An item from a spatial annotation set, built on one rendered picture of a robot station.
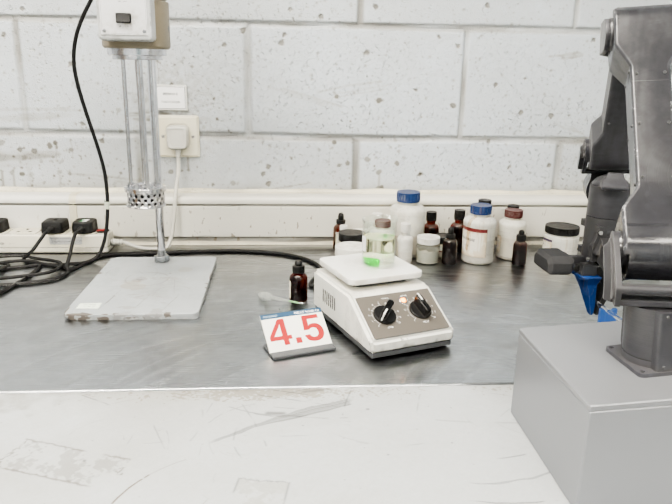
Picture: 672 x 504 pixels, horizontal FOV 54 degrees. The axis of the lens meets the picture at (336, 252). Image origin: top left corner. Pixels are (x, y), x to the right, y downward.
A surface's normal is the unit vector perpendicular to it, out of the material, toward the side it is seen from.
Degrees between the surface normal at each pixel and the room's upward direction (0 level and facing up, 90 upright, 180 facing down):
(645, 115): 50
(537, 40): 90
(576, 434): 90
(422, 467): 0
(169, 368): 0
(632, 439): 90
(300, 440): 0
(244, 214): 90
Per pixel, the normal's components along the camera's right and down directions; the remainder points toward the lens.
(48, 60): 0.07, 0.28
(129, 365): 0.02, -0.96
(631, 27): -0.25, -0.25
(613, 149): -0.21, 0.70
